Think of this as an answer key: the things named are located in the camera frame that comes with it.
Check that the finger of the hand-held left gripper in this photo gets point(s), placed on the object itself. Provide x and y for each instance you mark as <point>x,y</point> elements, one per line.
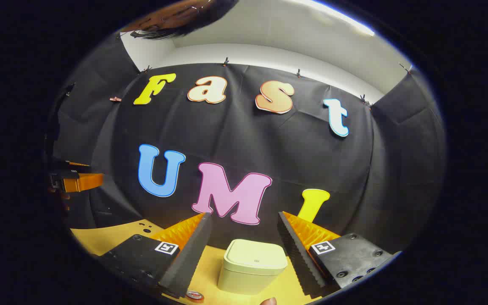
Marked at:
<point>85,182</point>

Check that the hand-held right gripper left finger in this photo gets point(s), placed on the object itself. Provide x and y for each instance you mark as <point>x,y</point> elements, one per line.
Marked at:
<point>193,254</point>

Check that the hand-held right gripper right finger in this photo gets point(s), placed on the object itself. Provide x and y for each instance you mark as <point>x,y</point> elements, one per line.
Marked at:
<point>297,258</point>

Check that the red pop can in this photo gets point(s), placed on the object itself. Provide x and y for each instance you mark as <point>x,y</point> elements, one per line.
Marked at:
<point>195,295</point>

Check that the light green garbage bin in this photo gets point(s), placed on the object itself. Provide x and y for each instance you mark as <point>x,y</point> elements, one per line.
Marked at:
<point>250,267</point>

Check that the wooden desktop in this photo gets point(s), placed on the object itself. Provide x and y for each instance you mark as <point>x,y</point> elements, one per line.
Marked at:
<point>100,237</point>

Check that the small red cloth clip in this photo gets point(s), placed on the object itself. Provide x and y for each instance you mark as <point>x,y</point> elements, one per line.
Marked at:
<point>115,99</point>

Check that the black backdrop cloth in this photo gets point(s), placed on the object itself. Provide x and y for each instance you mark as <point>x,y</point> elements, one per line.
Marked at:
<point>244,135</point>

